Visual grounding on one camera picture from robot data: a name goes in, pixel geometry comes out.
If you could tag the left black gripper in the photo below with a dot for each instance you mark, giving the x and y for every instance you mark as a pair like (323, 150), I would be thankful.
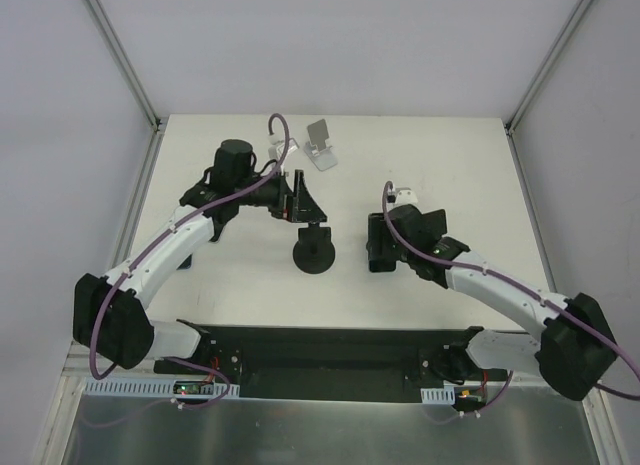
(291, 199)

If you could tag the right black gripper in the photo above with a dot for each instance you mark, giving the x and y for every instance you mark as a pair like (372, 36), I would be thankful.
(379, 242)

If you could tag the black round phone stand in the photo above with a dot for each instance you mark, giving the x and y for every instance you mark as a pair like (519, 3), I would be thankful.
(314, 252)

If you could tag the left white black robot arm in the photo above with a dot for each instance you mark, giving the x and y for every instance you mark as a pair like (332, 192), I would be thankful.
(109, 316)

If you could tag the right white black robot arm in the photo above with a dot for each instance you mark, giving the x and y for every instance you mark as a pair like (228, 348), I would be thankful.
(565, 341)

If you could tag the black folding phone stand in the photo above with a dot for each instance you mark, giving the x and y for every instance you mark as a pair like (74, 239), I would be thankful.
(436, 223)

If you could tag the silver phone stand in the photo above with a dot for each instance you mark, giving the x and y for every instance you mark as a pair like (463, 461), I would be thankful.
(318, 147)

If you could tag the black stand left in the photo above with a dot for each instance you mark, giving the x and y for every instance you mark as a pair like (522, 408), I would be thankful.
(217, 235)

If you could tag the dark blue phone left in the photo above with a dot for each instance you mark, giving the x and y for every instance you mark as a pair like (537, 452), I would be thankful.
(186, 264)

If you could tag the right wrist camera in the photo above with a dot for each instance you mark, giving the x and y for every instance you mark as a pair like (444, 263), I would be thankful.
(400, 196)

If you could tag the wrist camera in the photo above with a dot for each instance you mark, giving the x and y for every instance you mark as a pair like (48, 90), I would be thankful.
(279, 148)
(400, 196)

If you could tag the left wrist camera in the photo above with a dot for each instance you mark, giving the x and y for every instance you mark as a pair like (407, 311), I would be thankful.
(279, 148)

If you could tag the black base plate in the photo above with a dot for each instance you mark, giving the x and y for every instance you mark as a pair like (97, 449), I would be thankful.
(352, 365)

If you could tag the right white cable duct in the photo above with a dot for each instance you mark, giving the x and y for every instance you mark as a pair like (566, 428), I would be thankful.
(438, 396)

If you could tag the white cable duct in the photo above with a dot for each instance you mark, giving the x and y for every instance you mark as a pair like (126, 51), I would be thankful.
(438, 396)
(160, 388)

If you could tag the aluminium rail right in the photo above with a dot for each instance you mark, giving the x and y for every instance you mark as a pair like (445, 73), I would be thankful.
(77, 359)

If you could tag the left white cable duct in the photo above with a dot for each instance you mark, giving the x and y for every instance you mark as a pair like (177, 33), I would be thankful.
(160, 388)

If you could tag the left aluminium frame post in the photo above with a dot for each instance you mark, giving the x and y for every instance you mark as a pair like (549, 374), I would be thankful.
(123, 63)

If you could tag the aluminium frame post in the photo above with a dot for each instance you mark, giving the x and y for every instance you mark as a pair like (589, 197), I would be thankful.
(551, 59)
(123, 63)

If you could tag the right aluminium frame post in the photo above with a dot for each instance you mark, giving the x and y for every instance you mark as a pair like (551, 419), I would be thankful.
(551, 59)

